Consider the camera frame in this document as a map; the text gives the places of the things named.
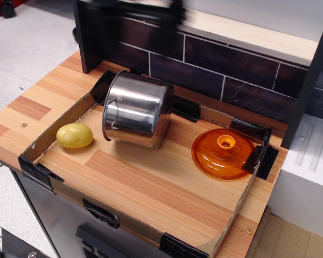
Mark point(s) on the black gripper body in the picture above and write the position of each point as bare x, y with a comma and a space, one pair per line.
173, 14

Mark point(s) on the stainless steel metal pot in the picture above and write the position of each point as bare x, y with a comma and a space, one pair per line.
137, 110

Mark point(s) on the orange transparent pot lid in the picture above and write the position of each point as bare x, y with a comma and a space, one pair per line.
224, 154

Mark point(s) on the cardboard fence with black tape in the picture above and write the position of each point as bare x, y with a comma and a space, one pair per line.
152, 202

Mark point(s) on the yellow potato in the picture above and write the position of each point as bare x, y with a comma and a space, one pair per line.
74, 136

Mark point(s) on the black caster wheel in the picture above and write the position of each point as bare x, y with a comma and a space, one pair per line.
7, 9

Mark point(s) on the white drainboard sink unit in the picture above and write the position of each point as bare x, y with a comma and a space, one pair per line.
298, 193

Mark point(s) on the black oven control panel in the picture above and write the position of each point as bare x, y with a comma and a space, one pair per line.
98, 243

